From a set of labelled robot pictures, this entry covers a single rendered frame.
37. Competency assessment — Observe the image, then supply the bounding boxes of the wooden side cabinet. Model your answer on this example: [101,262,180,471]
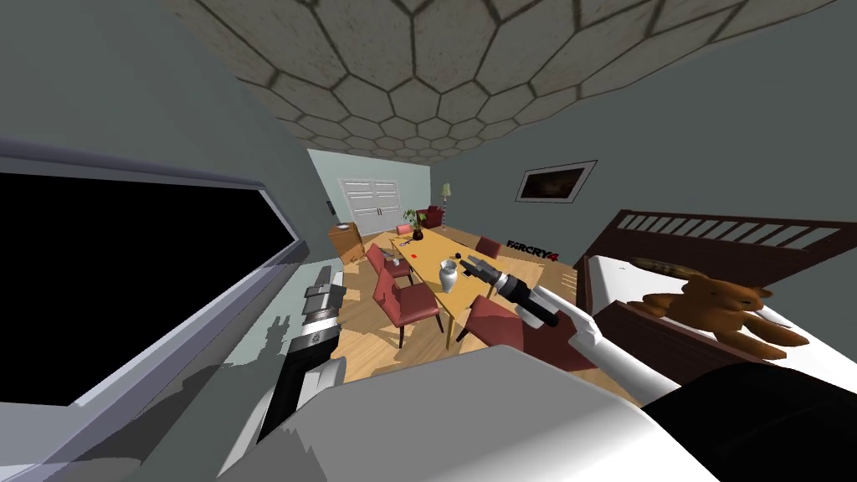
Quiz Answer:
[327,223,367,266]

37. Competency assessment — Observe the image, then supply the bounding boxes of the dark wooden bed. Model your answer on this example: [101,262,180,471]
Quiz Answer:
[573,208,857,404]

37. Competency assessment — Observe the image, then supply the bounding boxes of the dark framed wall picture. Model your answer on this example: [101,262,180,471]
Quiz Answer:
[514,159,599,205]

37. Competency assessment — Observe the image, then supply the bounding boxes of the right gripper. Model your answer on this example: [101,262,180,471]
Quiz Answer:
[458,254,503,286]

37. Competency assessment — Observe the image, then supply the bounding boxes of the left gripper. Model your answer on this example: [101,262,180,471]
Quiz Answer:
[303,266,348,318]

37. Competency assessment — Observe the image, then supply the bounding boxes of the white double door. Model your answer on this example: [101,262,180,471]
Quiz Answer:
[337,177,403,238]

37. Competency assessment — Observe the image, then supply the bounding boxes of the large dark window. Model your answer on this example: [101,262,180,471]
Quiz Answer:
[0,136,310,482]

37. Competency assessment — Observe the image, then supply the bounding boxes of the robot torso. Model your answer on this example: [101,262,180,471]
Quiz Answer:
[217,344,721,482]

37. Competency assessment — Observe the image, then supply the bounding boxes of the wooden dining table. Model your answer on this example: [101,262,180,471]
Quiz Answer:
[387,208,496,350]

